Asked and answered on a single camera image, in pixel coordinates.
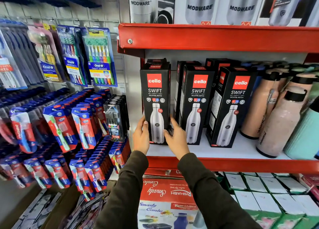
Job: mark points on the person's left hand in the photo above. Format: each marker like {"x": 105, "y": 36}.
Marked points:
{"x": 140, "y": 139}

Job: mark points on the person's right hand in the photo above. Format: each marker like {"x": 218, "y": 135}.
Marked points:
{"x": 178, "y": 142}

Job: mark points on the person's left thumb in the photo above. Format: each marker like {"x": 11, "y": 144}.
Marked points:
{"x": 146, "y": 129}

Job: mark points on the person's right thumb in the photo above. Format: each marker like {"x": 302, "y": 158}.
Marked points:
{"x": 168, "y": 136}

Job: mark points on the black flask box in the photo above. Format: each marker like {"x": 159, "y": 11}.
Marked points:
{"x": 155, "y": 91}

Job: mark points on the person's right forearm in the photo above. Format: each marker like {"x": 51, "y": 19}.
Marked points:
{"x": 211, "y": 199}

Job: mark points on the person's left forearm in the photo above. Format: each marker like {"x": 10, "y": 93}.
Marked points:
{"x": 124, "y": 191}

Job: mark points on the row of black toothbrush packs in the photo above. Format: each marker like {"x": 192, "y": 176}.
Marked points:
{"x": 116, "y": 119}

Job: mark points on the flat red box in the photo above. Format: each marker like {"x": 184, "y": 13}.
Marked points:
{"x": 162, "y": 172}

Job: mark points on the red combo set box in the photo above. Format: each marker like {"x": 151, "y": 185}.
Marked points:
{"x": 164, "y": 204}

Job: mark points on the row of black bottle cartons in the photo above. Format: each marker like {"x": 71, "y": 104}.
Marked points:
{"x": 231, "y": 106}

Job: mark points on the red white metal shelf board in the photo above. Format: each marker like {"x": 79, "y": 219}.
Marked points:
{"x": 236, "y": 161}

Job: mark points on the green toothbrush multipack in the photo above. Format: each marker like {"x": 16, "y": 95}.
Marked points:
{"x": 99, "y": 59}

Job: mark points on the rows of red blue toothbrush packs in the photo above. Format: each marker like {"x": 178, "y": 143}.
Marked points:
{"x": 59, "y": 136}

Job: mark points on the plain pink bottle black cap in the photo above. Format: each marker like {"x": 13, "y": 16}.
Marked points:
{"x": 259, "y": 111}

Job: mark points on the blue toothbrush multipack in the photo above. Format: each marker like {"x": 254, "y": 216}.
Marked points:
{"x": 72, "y": 59}

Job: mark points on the pile of grey toothbrush packs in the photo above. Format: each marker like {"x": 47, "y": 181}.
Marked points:
{"x": 82, "y": 213}

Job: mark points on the blue bottle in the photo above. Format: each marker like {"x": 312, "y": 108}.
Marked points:
{"x": 258, "y": 74}

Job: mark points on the speckled pink bottle black cap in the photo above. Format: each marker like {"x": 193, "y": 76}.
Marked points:
{"x": 279, "y": 129}

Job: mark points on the brown cardboard box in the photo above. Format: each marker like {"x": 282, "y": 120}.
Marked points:
{"x": 63, "y": 204}

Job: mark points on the stack of white green boxes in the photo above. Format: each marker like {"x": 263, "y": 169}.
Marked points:
{"x": 269, "y": 196}

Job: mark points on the pink toothbrush multipack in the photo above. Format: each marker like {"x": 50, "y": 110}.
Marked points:
{"x": 47, "y": 56}

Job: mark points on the grey striped bottle box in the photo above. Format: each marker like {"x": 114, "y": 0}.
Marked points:
{"x": 147, "y": 4}

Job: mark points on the white steel bottle box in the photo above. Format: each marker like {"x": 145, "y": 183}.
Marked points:
{"x": 240, "y": 7}
{"x": 196, "y": 5}

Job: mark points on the teal bottle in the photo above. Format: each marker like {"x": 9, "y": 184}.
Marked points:
{"x": 304, "y": 136}

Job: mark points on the bunch of hanging toothbrush packs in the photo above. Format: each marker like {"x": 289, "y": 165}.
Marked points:
{"x": 15, "y": 61}

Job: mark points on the pink red packet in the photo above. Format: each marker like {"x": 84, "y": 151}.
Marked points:
{"x": 310, "y": 184}

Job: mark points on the dark steel bottle box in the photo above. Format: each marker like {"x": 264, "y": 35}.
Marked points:
{"x": 286, "y": 7}

